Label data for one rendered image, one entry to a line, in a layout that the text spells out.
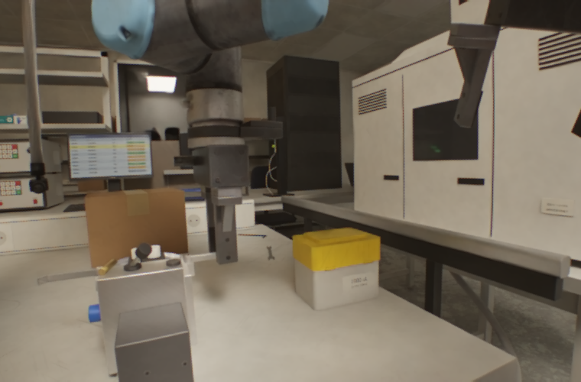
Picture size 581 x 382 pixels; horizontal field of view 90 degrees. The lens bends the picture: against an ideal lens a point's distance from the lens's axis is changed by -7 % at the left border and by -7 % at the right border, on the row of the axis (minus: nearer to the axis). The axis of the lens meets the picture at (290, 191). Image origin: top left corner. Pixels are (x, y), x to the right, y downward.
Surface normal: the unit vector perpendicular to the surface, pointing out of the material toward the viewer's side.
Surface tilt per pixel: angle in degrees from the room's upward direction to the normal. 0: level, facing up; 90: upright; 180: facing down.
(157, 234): 90
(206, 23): 139
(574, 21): 113
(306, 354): 0
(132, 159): 86
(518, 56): 90
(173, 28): 128
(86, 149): 86
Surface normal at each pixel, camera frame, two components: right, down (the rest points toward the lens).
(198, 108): -0.40, 0.09
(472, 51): -0.18, 0.48
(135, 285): 0.43, 0.07
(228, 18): -0.26, 0.78
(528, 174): -0.92, 0.07
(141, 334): -0.03, -1.00
